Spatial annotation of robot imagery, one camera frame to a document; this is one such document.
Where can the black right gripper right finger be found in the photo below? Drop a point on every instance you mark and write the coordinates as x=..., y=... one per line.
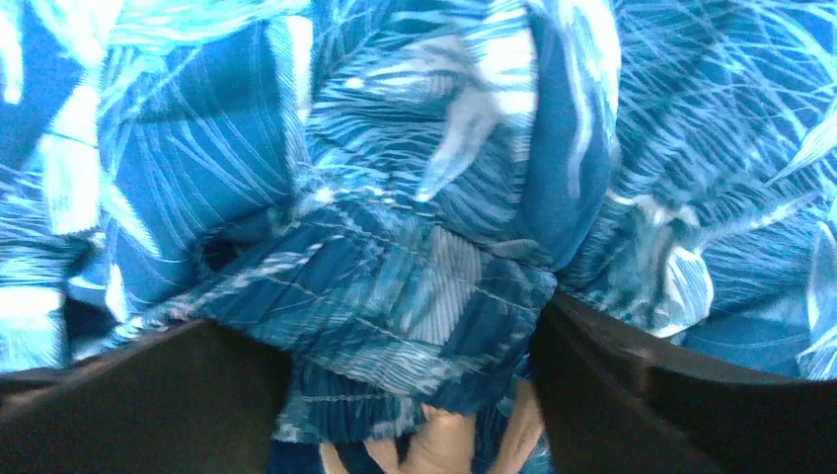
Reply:
x=616, y=399

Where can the blue patterned shorts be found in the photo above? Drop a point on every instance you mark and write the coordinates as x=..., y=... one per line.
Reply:
x=392, y=190

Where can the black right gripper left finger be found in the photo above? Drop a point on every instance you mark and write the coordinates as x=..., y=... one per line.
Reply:
x=196, y=399

